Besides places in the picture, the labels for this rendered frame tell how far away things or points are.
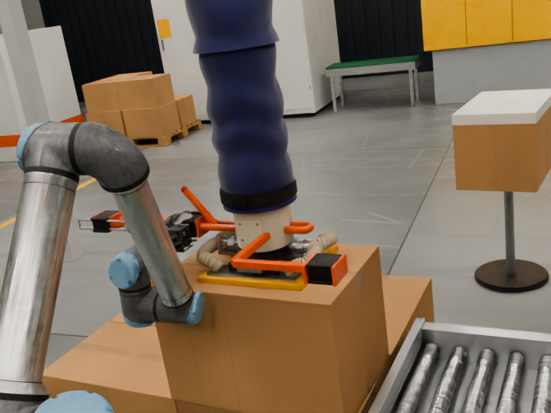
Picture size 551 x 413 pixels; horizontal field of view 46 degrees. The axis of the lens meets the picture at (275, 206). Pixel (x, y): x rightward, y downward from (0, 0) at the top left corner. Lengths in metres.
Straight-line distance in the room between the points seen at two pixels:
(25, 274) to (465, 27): 7.93
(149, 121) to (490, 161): 6.06
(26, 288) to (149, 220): 0.32
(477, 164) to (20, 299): 2.56
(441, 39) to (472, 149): 5.59
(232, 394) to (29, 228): 0.89
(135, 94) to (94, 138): 7.46
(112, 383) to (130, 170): 1.10
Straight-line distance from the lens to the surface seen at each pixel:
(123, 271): 1.80
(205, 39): 1.76
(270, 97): 1.78
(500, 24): 8.90
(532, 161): 3.41
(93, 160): 1.43
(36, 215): 1.44
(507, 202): 3.80
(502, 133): 3.40
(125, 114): 9.01
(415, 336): 2.21
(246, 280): 1.87
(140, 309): 1.85
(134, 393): 2.30
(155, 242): 1.59
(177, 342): 2.05
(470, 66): 9.03
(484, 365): 2.18
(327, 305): 1.72
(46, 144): 1.47
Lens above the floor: 1.72
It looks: 18 degrees down
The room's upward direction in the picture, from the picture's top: 8 degrees counter-clockwise
